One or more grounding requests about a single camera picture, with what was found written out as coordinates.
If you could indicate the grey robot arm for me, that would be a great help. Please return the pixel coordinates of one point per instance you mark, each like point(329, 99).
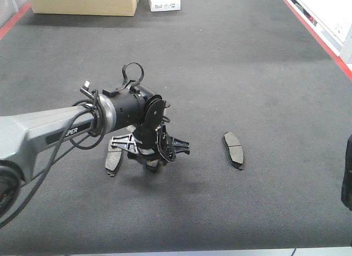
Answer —
point(24, 136)

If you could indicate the white conveyor side machine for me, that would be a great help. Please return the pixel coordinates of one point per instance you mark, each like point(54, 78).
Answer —
point(334, 16)

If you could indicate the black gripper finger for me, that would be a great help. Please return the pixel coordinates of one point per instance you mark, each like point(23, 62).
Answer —
point(124, 142)
point(179, 146)

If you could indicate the dark grey brake pad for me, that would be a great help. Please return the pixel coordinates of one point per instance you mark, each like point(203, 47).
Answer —
point(346, 185)

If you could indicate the cardboard box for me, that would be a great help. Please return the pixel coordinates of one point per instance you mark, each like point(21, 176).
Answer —
point(85, 7)

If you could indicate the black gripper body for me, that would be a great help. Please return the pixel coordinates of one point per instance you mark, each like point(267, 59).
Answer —
point(153, 146)

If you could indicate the white small box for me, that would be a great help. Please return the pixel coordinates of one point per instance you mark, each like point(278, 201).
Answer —
point(164, 5)

